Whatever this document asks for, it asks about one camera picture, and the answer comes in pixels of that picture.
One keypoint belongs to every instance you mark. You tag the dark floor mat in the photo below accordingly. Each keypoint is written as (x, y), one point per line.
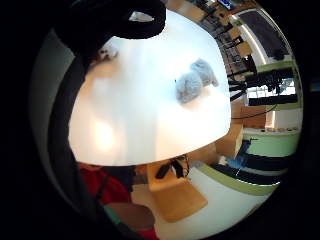
(266, 33)

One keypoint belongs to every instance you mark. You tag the small white soft toy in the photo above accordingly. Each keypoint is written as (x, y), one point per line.
(108, 53)

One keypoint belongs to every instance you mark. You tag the green and white counter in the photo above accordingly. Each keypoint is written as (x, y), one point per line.
(271, 143)

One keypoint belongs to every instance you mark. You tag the blue cloth item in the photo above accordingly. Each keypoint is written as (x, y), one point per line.
(238, 158)

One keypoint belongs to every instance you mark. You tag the wooden box cabinet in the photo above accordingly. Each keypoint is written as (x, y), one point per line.
(230, 141)

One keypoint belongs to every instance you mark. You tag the person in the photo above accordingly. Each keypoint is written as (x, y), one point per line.
(110, 188)

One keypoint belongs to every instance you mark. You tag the grey-blue soft toy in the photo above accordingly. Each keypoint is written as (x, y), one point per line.
(195, 81)

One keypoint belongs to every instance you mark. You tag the black desk with monitors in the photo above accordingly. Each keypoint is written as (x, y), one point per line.
(271, 86)

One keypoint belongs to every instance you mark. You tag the row of wooden chairs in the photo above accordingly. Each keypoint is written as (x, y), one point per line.
(230, 40)

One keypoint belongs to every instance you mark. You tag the wooden chair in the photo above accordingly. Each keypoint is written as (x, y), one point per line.
(176, 196)

